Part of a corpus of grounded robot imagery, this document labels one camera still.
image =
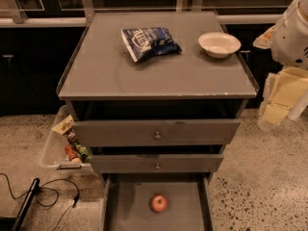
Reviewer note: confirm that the snack packet in bin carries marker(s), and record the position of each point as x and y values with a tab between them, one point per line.
65	129

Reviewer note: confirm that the grey drawer cabinet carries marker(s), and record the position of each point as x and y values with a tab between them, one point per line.
103	82

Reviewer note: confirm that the red apple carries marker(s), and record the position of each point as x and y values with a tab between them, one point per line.
158	203

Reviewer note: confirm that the bottom grey drawer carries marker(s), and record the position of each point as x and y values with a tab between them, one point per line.
126	203

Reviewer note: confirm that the clear plastic bin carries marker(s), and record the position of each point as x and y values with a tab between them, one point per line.
53	155

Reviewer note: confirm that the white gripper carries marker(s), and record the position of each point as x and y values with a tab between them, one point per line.
291	39

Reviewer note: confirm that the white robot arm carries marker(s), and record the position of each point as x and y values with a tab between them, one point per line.
286	93

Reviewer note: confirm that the black device on floor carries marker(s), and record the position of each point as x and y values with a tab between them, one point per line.
15	223

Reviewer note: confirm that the grey drawer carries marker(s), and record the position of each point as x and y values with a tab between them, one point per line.
95	133
156	163
126	203

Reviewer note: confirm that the top grey drawer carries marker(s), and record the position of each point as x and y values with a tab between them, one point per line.
95	133

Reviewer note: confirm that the blue chip bag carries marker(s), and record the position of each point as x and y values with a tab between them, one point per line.
143	43

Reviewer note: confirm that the white bowl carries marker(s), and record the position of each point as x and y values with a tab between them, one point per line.
219	45

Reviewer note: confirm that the middle grey drawer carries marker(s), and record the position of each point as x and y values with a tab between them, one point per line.
156	163

